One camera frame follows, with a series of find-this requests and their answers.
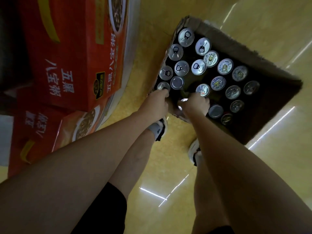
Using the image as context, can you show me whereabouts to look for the person's left hand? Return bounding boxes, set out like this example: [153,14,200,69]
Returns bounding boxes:
[139,89,169,122]

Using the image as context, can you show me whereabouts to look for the person's right hand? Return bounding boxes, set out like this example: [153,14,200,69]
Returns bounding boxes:
[180,93,210,118]

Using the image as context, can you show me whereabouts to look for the cans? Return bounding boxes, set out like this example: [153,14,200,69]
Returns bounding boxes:
[156,27,261,126]

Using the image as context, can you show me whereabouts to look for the brown cardboard box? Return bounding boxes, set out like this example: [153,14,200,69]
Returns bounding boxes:
[147,16,304,146]

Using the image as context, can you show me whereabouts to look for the round wooden shelf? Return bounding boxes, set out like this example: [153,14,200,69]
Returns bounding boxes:
[0,0,141,167]

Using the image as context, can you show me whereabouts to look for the person's right forearm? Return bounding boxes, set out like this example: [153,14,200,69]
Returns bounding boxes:
[189,111,312,234]

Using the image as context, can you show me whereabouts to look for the person's left forearm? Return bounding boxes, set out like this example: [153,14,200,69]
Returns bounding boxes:
[0,112,152,234]

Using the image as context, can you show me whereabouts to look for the person's left white shoe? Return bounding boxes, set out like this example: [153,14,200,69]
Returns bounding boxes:
[154,116,168,142]

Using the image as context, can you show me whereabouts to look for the person's white shoe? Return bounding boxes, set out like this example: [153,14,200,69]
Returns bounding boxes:
[187,138,203,167]
[154,116,168,142]

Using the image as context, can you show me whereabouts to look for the person's left white sock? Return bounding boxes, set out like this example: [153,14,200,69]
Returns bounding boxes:
[147,120,163,141]

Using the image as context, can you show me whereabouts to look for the person's right white shoe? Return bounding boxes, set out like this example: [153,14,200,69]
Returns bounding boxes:
[187,138,203,167]

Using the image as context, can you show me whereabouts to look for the person's left leg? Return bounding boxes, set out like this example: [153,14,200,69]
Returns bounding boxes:
[108,129,157,201]

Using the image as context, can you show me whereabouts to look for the person's leg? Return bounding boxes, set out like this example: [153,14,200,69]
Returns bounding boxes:
[108,129,157,201]
[191,156,231,234]

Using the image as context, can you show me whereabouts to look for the person's right leg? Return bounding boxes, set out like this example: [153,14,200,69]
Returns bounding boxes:
[191,156,231,234]

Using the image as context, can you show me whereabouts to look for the red porridge print carton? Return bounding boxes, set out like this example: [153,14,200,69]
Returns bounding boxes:
[18,0,129,113]
[7,89,110,179]

